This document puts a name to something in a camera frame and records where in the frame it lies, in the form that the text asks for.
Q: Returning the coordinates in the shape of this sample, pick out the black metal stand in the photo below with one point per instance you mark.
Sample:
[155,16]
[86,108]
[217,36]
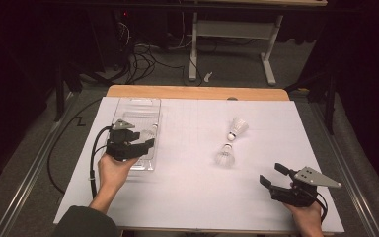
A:
[330,105]
[60,95]

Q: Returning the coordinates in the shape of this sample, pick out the aluminium floor rail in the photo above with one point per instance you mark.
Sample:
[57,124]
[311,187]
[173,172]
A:
[29,182]
[350,187]

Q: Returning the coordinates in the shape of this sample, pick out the small white floor scrap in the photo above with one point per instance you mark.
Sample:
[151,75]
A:
[208,76]

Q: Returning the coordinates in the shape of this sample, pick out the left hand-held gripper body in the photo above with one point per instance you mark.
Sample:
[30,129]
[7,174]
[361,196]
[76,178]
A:
[121,148]

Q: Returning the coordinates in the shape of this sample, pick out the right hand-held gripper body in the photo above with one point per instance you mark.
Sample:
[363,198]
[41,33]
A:
[296,196]

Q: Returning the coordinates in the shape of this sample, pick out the person's left hand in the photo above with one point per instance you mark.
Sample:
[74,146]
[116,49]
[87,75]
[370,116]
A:
[112,174]

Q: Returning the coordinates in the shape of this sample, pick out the white metal desk frame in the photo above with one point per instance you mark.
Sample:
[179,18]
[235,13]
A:
[233,29]

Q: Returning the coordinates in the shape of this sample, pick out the clear plastic storage box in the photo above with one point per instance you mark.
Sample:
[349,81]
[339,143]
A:
[138,107]

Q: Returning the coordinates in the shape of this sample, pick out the person's right hand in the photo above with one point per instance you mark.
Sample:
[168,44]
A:
[307,220]

